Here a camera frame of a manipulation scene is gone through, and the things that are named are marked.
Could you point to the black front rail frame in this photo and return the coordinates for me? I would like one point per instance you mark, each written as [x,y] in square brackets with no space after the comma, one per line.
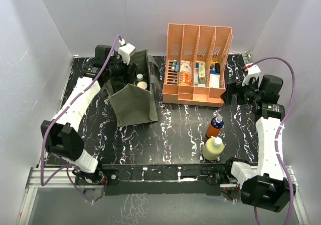
[198,178]

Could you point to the white box in organizer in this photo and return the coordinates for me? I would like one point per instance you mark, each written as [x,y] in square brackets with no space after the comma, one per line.
[214,81]

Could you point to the red white snack packet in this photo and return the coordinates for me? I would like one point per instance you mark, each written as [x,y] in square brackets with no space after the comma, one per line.
[185,73]

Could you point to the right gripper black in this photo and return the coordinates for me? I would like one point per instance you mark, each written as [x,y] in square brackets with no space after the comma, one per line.
[231,89]

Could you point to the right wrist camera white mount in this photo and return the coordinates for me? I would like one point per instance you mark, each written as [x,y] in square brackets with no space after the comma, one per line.
[252,74]

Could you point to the pale yellow bottle white cap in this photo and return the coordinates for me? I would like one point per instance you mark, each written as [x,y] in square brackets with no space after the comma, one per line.
[213,148]

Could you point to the small clear bottle white cap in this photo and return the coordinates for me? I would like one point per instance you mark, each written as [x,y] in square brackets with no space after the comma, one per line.
[139,77]

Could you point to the green white small box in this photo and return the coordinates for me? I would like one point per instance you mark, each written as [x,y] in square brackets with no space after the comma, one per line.
[200,74]

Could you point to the olive green canvas bag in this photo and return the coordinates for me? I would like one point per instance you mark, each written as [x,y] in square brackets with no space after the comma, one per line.
[131,104]

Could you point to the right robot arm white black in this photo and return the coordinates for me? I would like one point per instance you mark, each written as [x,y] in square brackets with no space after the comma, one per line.
[267,186]

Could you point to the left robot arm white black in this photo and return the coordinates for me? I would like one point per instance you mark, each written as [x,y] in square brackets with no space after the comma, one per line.
[60,135]

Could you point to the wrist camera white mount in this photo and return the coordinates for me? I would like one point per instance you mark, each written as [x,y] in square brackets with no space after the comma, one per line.
[126,51]
[252,74]

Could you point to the small blue tubes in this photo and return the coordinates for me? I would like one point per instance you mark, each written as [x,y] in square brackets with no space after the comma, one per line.
[175,66]

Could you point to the brown pump bottle white top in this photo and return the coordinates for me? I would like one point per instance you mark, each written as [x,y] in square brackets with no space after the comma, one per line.
[142,84]

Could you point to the orange plastic file organizer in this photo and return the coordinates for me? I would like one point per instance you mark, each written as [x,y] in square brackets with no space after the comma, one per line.
[195,63]

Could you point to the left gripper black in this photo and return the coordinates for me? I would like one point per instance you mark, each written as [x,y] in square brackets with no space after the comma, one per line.
[131,75]

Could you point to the dark blue orange pump bottle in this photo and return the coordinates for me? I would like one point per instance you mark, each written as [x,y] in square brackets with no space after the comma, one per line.
[215,126]

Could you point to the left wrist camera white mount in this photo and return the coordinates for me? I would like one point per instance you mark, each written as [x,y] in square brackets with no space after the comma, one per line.
[126,51]

